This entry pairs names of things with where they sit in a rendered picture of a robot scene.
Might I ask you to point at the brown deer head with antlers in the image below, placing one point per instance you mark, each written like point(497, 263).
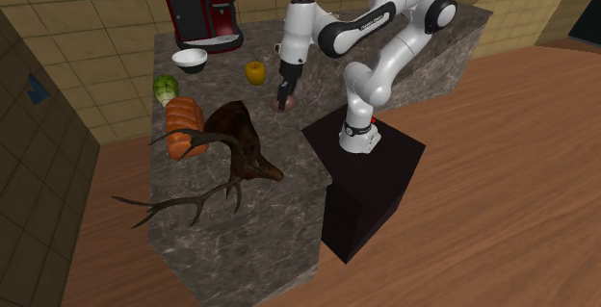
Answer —
point(242, 142)

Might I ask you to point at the yellow bell pepper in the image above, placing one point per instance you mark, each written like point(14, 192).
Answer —
point(255, 73)

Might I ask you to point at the orange bread loaf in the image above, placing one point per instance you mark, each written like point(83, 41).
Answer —
point(182, 123)

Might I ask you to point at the pink round dish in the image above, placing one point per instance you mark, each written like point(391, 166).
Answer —
point(292, 104)

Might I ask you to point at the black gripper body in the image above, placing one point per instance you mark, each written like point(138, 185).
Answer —
point(287, 81)

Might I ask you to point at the red coffee machine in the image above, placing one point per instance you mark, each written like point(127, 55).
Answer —
point(202, 10)

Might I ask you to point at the black robot stand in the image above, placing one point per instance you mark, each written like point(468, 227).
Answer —
point(371, 189)

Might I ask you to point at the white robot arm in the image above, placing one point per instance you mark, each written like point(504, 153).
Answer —
point(404, 43)

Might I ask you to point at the grey marble kitchen counter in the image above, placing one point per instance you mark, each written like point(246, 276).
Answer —
point(253, 231)

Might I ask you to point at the green lettuce head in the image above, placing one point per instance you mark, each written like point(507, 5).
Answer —
point(165, 88)

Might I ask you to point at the white bowl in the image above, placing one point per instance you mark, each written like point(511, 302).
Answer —
point(190, 58)

